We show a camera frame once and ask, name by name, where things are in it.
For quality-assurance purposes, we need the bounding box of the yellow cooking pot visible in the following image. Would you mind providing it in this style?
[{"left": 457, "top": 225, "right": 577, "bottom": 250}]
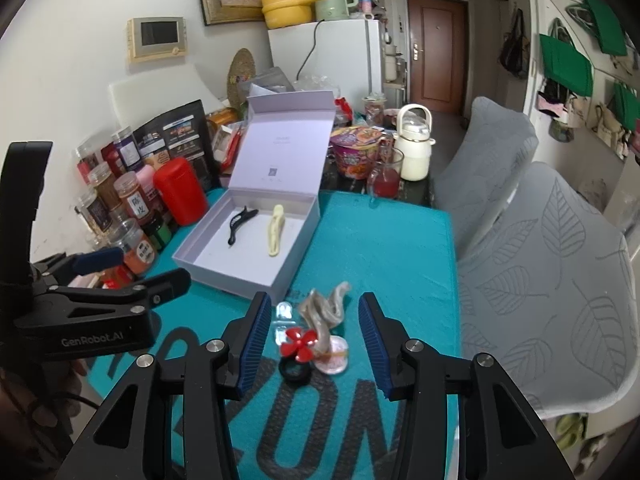
[{"left": 258, "top": 0, "right": 328, "bottom": 30}]

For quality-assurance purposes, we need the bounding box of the clear small hair clip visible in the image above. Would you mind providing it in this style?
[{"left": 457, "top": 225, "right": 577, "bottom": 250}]
[{"left": 272, "top": 301, "right": 296, "bottom": 333}]

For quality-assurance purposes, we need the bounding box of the grey wavy hair claw clip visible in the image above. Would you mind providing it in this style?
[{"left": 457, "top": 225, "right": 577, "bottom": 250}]
[{"left": 298, "top": 282, "right": 352, "bottom": 361}]

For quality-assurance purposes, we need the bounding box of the wall intercom panel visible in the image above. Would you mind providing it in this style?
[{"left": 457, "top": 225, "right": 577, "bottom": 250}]
[{"left": 126, "top": 16, "right": 188, "bottom": 65}]

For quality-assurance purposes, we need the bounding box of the pink round hair accessory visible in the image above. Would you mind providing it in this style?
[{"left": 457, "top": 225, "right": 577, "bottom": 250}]
[{"left": 315, "top": 337, "right": 349, "bottom": 375}]

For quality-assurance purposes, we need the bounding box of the group of clear spice jars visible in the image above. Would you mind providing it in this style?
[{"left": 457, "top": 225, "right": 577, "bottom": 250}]
[{"left": 74, "top": 129, "right": 173, "bottom": 286}]

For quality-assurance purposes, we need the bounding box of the red plastic canister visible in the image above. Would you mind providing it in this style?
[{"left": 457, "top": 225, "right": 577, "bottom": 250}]
[{"left": 153, "top": 157, "right": 209, "bottom": 227}]

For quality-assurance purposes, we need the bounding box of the white thermal jug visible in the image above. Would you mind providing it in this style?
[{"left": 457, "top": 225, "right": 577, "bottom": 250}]
[{"left": 393, "top": 104, "right": 436, "bottom": 182}]

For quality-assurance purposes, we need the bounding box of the green tote bag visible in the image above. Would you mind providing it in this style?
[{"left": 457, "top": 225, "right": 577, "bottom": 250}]
[
  {"left": 582, "top": 0, "right": 628, "bottom": 56},
  {"left": 537, "top": 32, "right": 595, "bottom": 98},
  {"left": 612, "top": 82, "right": 640, "bottom": 131}
]

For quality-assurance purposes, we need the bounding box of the black hanging bag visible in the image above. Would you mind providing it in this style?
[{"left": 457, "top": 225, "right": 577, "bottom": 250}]
[{"left": 499, "top": 7, "right": 531, "bottom": 80}]

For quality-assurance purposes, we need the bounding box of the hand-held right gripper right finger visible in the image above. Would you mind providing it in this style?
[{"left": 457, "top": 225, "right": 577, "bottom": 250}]
[{"left": 357, "top": 291, "right": 568, "bottom": 480}]

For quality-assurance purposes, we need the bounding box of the purple instant noodle bowl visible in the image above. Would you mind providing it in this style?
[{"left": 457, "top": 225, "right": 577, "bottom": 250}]
[{"left": 329, "top": 126, "right": 386, "bottom": 181}]

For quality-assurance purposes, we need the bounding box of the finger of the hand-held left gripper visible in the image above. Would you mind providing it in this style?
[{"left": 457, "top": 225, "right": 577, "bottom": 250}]
[
  {"left": 47, "top": 268, "right": 192, "bottom": 318},
  {"left": 31, "top": 247, "right": 125, "bottom": 286}
]

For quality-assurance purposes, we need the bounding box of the teal table mat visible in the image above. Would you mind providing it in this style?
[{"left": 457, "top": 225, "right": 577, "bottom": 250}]
[{"left": 90, "top": 187, "right": 463, "bottom": 480}]

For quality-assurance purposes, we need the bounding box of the grey leaf pattern chair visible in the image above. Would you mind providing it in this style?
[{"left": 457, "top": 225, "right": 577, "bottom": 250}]
[
  {"left": 457, "top": 161, "right": 630, "bottom": 421},
  {"left": 432, "top": 96, "right": 540, "bottom": 261}
]

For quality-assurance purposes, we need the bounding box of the grey foil bag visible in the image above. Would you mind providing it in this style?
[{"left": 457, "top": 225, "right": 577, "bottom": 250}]
[{"left": 252, "top": 66, "right": 296, "bottom": 96}]

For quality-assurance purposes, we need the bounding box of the black hair tie red flower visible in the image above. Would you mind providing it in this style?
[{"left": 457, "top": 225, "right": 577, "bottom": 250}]
[{"left": 277, "top": 327, "right": 318, "bottom": 387}]

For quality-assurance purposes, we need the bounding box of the pink bottle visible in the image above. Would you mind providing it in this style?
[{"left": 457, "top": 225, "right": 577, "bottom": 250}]
[{"left": 136, "top": 165, "right": 158, "bottom": 196}]

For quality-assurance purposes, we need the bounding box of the brown door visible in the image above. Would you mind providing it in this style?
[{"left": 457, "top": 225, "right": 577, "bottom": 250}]
[{"left": 406, "top": 0, "right": 471, "bottom": 113}]

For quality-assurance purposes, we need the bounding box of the lavender gift box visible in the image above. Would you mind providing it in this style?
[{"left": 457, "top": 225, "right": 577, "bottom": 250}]
[{"left": 171, "top": 89, "right": 337, "bottom": 302}]

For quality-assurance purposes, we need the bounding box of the cream hair claw clip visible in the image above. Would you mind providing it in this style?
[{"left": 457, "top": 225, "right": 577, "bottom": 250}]
[{"left": 264, "top": 205, "right": 287, "bottom": 257}]

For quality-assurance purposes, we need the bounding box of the clear plastic bag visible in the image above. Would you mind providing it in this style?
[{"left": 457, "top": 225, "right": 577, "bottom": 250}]
[{"left": 297, "top": 74, "right": 341, "bottom": 93}]

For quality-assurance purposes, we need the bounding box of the black power cable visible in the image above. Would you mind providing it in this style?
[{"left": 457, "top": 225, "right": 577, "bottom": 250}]
[{"left": 295, "top": 21, "right": 321, "bottom": 83}]

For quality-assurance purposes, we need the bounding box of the red and white snack packet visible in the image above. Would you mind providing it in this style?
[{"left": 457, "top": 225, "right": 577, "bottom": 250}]
[{"left": 220, "top": 127, "right": 248, "bottom": 171}]

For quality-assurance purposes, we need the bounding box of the black hair claw clip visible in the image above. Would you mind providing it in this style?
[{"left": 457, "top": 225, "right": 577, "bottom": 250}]
[{"left": 226, "top": 206, "right": 260, "bottom": 247}]

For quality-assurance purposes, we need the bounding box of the black snack bag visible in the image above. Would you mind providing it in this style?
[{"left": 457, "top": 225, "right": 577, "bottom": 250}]
[{"left": 132, "top": 100, "right": 221, "bottom": 196}]

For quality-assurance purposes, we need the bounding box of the dark green glass bottle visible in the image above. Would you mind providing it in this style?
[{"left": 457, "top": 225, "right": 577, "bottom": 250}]
[{"left": 150, "top": 215, "right": 176, "bottom": 251}]

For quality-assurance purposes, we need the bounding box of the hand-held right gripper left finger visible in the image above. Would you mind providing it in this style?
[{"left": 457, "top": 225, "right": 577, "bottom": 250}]
[{"left": 55, "top": 290, "right": 273, "bottom": 480}]

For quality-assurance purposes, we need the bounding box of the person's left hand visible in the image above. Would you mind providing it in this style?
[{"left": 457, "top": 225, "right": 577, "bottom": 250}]
[{"left": 0, "top": 360, "right": 90, "bottom": 466}]

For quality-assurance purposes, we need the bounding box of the glass cup with red drink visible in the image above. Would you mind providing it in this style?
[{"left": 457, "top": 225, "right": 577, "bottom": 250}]
[{"left": 367, "top": 147, "right": 405, "bottom": 198}]

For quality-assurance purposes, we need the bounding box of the white fridge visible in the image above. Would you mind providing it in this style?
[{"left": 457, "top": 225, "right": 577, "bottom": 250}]
[{"left": 267, "top": 17, "right": 385, "bottom": 106}]

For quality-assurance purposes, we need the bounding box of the woven straw trivet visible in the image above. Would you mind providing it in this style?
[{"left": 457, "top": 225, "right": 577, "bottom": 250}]
[{"left": 227, "top": 48, "right": 258, "bottom": 111}]

